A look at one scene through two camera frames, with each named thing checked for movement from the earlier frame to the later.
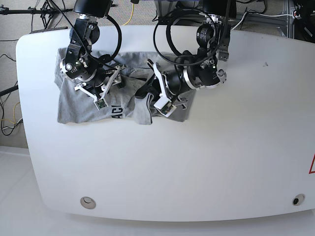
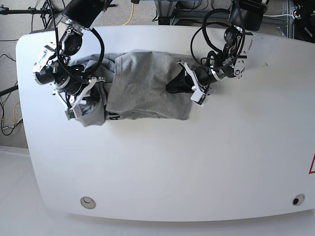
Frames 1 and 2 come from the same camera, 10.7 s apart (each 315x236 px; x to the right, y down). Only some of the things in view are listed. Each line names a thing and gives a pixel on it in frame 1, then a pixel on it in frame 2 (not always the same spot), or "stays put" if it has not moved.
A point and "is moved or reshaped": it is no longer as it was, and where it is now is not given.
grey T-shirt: [74, 105] is moved or reshaped
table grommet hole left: [87, 202] stays put
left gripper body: [102, 82] -> [73, 101]
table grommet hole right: [298, 199] stays put
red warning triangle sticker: [312, 167] stays put
